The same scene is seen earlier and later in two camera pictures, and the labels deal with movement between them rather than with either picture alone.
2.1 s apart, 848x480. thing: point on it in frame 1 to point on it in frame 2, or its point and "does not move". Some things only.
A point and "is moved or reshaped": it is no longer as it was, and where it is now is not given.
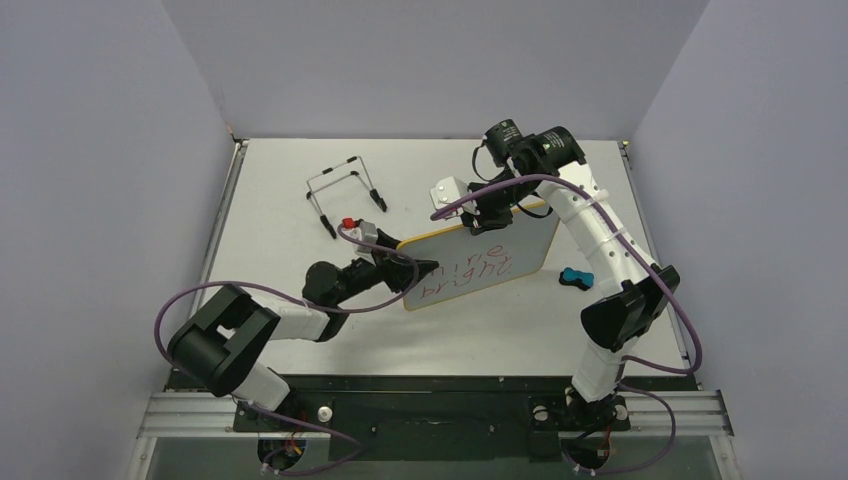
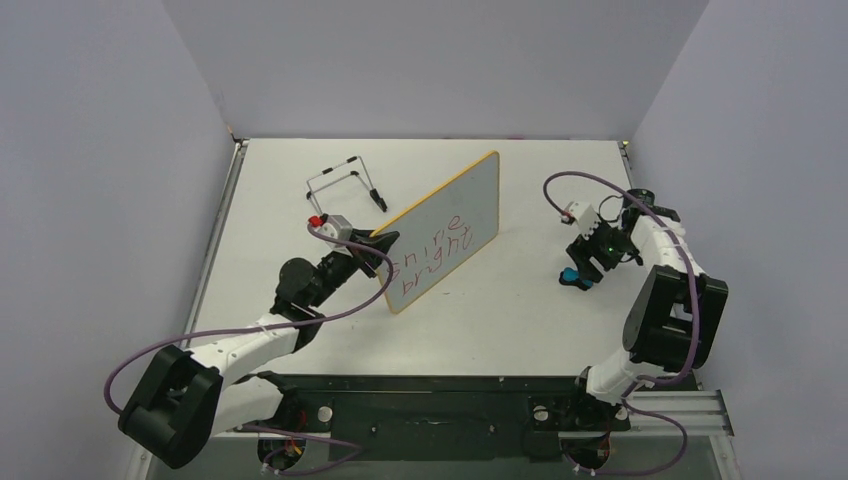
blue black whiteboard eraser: (577, 278) does not move
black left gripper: (395, 269) to (359, 257)
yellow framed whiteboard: (471, 261) is moved or reshaped
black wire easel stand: (373, 193) does not move
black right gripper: (489, 211) to (588, 260)
